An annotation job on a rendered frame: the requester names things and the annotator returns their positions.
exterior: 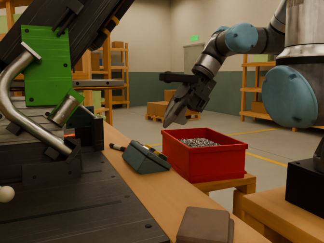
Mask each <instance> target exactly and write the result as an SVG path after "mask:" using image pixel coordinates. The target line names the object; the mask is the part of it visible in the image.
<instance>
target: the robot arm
mask: <svg viewBox="0 0 324 243"><path fill-rule="evenodd" d="M235 54H272V55H278V56H277V57H276V65H275V67H274V68H272V69H271V70H269V71H268V72H267V74H266V75H265V79H264V80H263V83H262V89H261V93H262V101H263V105H264V107H265V110H266V112H267V113H268V114H269V116H270V117H271V119H272V120H273V121H275V122H276V123H277V124H279V125H281V126H283V127H297V128H309V127H315V126H324V0H282V1H281V3H280V4H279V6H278V8H277V10H276V12H275V14H274V16H273V17H272V19H271V21H270V23H269V25H268V27H254V26H253V25H251V24H250V23H240V24H236V25H234V26H232V27H228V26H219V27H218V28H217V29H216V31H215V32H214V33H213V34H212V36H211V38H210V40H209V41H208V43H207V45H206V46H205V48H204V49H203V51H202V53H201V54H200V56H199V57H198V59H197V61H196V62H195V64H194V67H193V68H192V70H191V71H192V73H193V74H194V75H190V74H177V73H172V72H171V71H166V72H164V73H160V75H159V80H160V81H163V82H165V83H172V82H182V83H183V84H182V85H180V86H179V87H178V89H177V90H176V92H175V94H174V95H173V96H172V98H171V99H170V101H169V103H168V106H167V108H166V112H165V115H164V119H163V128H167V127H168V126H169V125H170V124H171V123H172V122H175V123H178V124H181V125H185V124H186V123H187V119H186V117H185V113H186V111H187V109H189V110H191V111H195V112H200V113H202V111H203V110H204V108H205V106H206V105H207V103H208V102H209V100H210V98H209V97H208V96H209V94H210V93H211V91H212V90H213V88H214V86H215V85H216V83H217V82H216V81H214V80H213V78H214V77H215V76H216V74H217V72H218V71H219V69H220V68H221V66H222V64H223V63H224V61H225V59H226V58H227V57H228V56H232V55H235ZM205 102H206V104H205ZM204 104H205V105H204ZM203 105H204V107H203ZM202 107H203V108H202ZM312 166H313V167H314V168H315V169H316V170H318V171H319V172H321V173H324V135H323V137H322V139H321V141H320V143H319V145H318V147H317V149H316V151H315V153H314V155H313V159H312Z"/></svg>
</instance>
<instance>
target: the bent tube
mask: <svg viewBox="0 0 324 243"><path fill-rule="evenodd" d="M21 47H22V50H23V52H22V53H21V54H20V55H19V56H18V57H17V58H16V59H15V60H14V61H12V62H11V63H10V64H9V65H8V66H7V67H6V68H5V69H4V70H3V71H2V72H1V74H0V111H1V112H2V113H3V115H4V116H5V117H6V118H7V119H8V120H10V121H11V122H13V123H14V124H16V125H18V126H19V127H21V128H22V129H23V130H25V131H26V132H28V133H29V134H31V135H32V136H34V137H35V138H37V139H38V140H40V141H41V142H43V143H44V144H46V145H48V146H50V147H51V148H53V149H54V150H56V151H57V152H59V153H60V154H62V155H63V156H65V157H66V158H67V157H68V156H69V155H70V153H71V152H72V150H73V149H74V148H73V147H72V146H71V145H69V144H68V143H66V142H65V141H63V140H62V139H60V138H59V137H57V136H55V135H54V134H52V133H51V132H49V131H48V130H46V129H45V128H43V127H42V126H40V125H39V124H37V123H36V122H34V121H33V120H32V119H30V118H29V117H27V116H26V115H24V114H23V113H21V112H20V111H18V110H17V109H16V108H15V106H14V105H13V104H12V102H11V99H10V86H11V84H12V82H13V80H14V79H15V77H16V76H17V75H19V74H20V73H21V72H22V71H23V70H24V69H25V68H26V67H27V66H28V65H29V64H30V63H32V62H33V61H34V60H35V61H36V62H37V63H39V64H41V63H42V61H41V57H40V56H39V55H38V54H37V53H36V52H35V51H33V50H32V49H31V48H30V47H29V46H28V45H26V44H25V43H24V42H22V43H21Z"/></svg>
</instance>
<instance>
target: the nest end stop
mask: <svg viewBox="0 0 324 243"><path fill-rule="evenodd" d="M80 149H81V146H79V145H76V146H74V149H73V150H72V152H71V153H70V155H69V156H68V157H67V158H65V159H64V160H65V162H66V163H68V164H70V162H71V161H72V160H73V158H74V157H75V155H76V154H77V153H78V151H79V150H80Z"/></svg>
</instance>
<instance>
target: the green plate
mask: <svg viewBox="0 0 324 243"><path fill-rule="evenodd" d="M52 28H53V27H47V26H31V25H21V41H22V42H24V43H25V44H26V45H28V46H29V47H30V48H31V49H32V50H33V51H35V52H36V53H37V54H38V55H39V56H40V57H41V61H42V63H41V64H39V63H37V62H36V61H35V60H34V61H33V62H32V63H30V64H29V65H28V66H27V67H26V68H25V69H24V70H23V71H24V86H25V101H26V107H43V106H57V105H58V103H59V102H60V101H61V100H62V98H63V97H64V96H65V95H66V93H67V92H68V91H69V90H70V89H71V88H73V85H72V73H71V60H70V48H69V36H68V28H66V29H65V30H64V31H63V33H62V34H61V35H60V36H58V35H57V33H58V32H59V30H60V29H61V27H58V28H57V29H56V30H55V32H53V31H52V30H51V29H52Z"/></svg>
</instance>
